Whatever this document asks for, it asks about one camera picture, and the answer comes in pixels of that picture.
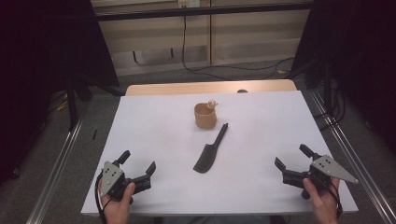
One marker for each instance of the black metal stand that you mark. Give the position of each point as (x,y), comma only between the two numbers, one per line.
(72,102)

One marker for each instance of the metal floor rail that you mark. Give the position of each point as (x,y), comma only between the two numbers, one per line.
(351,155)
(53,177)

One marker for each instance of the person's lap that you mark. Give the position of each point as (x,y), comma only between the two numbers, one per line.
(214,220)

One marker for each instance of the person's right hand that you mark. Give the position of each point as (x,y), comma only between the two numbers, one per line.
(325,205)

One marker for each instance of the white table sheet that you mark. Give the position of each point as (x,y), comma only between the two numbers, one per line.
(255,140)

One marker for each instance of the small black floor piece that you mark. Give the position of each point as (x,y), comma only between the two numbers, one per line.
(94,134)

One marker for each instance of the white wall socket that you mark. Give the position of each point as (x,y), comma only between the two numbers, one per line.
(188,3)

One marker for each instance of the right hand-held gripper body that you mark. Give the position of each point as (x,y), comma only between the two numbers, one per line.
(314,178)

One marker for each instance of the black curtain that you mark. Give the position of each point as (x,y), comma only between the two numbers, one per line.
(358,56)
(46,62)

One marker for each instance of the person's left hand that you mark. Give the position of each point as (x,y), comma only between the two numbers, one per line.
(118,208)

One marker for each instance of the beige cup with figurine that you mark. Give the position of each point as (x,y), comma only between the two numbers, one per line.
(205,117)

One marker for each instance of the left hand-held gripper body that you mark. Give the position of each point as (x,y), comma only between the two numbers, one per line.
(113,182)

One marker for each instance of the black spatula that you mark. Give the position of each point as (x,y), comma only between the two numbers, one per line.
(208,157)

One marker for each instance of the black horizontal bar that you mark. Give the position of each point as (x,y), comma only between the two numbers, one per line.
(202,11)

